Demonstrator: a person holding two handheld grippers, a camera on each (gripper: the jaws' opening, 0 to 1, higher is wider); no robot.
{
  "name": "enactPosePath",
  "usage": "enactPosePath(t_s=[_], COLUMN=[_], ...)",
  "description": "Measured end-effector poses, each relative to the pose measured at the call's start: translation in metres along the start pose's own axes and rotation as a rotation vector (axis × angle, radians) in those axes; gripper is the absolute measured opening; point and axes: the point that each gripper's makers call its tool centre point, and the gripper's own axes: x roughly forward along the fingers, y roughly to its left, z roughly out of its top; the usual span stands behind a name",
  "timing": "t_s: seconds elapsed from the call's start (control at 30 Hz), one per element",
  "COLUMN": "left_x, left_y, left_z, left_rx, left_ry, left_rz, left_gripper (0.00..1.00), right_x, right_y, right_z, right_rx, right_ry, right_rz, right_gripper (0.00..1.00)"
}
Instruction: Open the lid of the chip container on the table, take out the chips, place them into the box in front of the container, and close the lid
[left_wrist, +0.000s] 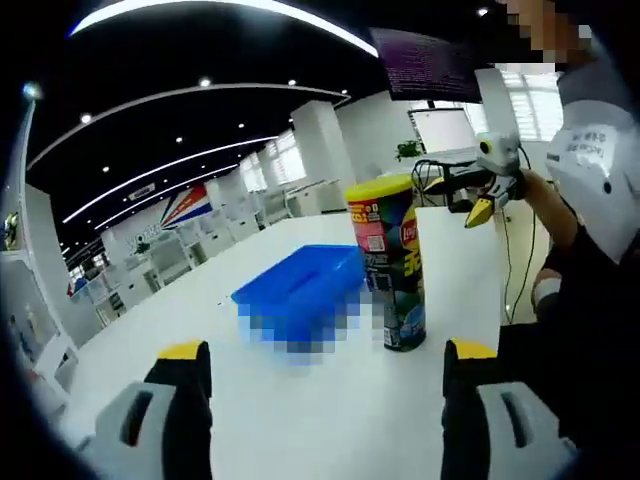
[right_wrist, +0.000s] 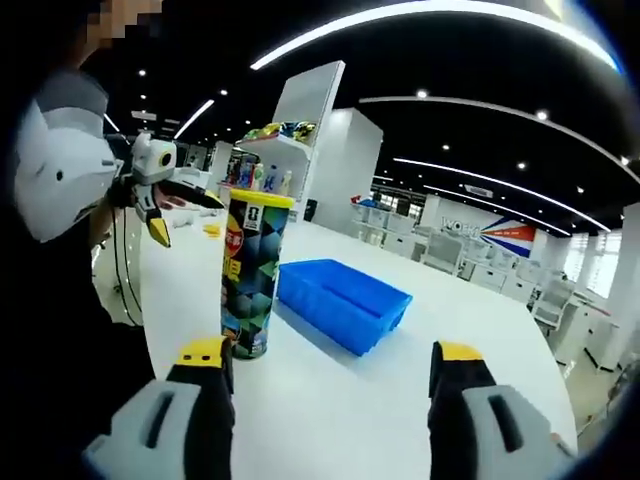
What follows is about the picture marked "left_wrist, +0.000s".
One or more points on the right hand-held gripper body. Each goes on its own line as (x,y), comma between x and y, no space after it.
(500,165)

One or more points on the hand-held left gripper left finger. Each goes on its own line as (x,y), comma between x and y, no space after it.
(175,430)

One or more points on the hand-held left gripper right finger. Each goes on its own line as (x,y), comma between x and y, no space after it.
(470,430)

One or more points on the yellow container lid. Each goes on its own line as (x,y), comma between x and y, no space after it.
(377,187)

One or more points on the dark chip container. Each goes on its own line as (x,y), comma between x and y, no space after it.
(400,250)

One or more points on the blue plastic box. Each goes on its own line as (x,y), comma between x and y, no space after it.
(300,270)

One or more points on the white whiteboard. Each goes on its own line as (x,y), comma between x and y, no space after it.
(440,130)

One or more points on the green potted plant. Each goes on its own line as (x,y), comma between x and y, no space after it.
(409,150)

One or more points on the white chest device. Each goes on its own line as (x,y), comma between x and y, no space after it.
(590,165)

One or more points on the dark monitor screen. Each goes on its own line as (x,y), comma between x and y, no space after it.
(425,65)

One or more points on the white table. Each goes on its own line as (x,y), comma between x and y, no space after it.
(310,400)

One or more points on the row of white cabinets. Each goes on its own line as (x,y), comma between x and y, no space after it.
(165,255)

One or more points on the white shelf unit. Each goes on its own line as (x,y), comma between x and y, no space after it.
(45,260)

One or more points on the striped wall poster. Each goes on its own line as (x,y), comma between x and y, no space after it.
(187,205)

